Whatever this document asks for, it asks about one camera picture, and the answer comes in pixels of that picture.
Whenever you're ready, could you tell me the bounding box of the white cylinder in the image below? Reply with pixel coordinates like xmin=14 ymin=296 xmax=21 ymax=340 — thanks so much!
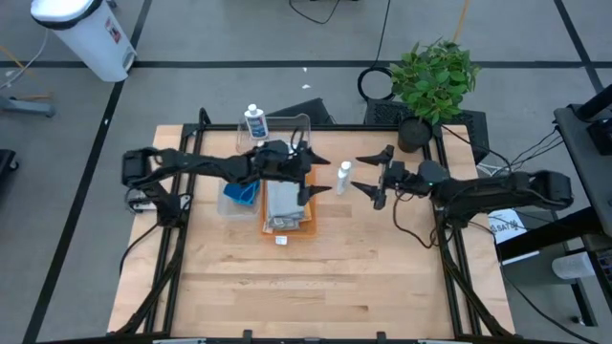
xmin=552 ymin=251 xmax=597 ymax=281

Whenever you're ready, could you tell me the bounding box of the yellow hanging cable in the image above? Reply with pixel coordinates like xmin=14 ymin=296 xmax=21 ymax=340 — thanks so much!
xmin=451 ymin=0 xmax=472 ymax=44

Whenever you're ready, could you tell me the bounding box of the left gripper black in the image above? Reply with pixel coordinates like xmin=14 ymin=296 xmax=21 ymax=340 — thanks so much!
xmin=253 ymin=140 xmax=334 ymax=207

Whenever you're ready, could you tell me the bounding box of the white printed paper sheet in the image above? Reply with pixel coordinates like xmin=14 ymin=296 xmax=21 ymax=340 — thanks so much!
xmin=487 ymin=207 xmax=527 ymax=245

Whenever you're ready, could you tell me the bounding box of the white plastic restorer bottle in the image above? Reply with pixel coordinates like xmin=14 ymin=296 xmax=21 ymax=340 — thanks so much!
xmin=336 ymin=161 xmax=354 ymax=196
xmin=243 ymin=103 xmax=269 ymax=140

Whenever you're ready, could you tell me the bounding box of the small frosted plastic bin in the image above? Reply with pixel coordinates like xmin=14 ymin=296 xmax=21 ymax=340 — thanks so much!
xmin=217 ymin=179 xmax=264 ymax=221

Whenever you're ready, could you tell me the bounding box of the black aluminium table frame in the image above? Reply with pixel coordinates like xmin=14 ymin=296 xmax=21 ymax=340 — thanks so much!
xmin=107 ymin=107 xmax=515 ymax=344

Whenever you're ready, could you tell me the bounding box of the orange plastic bin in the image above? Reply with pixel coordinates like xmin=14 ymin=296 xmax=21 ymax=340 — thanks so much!
xmin=260 ymin=166 xmax=318 ymax=239

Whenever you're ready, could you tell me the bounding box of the clear plastic bin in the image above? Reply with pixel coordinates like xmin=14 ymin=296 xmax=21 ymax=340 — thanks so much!
xmin=235 ymin=113 xmax=312 ymax=159

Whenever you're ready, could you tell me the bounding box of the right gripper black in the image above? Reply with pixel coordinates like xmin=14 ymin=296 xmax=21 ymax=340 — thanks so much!
xmin=350 ymin=144 xmax=422 ymax=211

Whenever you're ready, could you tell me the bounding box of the potted green plant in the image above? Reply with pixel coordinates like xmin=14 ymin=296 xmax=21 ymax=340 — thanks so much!
xmin=389 ymin=38 xmax=481 ymax=154

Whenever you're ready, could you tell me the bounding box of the grey side desk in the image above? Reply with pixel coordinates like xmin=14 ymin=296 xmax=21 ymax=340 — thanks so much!
xmin=553 ymin=85 xmax=612 ymax=226

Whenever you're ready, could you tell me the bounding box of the white trash can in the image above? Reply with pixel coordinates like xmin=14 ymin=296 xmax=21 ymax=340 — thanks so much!
xmin=30 ymin=0 xmax=138 ymax=83

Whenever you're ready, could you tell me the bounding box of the black perforated panel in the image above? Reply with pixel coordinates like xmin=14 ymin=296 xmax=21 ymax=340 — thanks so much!
xmin=363 ymin=98 xmax=490 ymax=161

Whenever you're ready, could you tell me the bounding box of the coiled black floor cable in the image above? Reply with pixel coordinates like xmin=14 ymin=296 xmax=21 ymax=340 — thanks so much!
xmin=356 ymin=0 xmax=397 ymax=103

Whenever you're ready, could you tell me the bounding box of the grey stand base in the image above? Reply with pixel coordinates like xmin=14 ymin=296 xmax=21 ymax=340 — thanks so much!
xmin=0 ymin=95 xmax=57 ymax=118

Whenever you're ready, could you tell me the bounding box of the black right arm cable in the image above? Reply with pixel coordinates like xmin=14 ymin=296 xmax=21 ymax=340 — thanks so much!
xmin=392 ymin=195 xmax=439 ymax=249

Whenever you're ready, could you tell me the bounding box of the black floor case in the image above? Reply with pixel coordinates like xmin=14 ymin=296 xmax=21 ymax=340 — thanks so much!
xmin=265 ymin=97 xmax=336 ymax=126

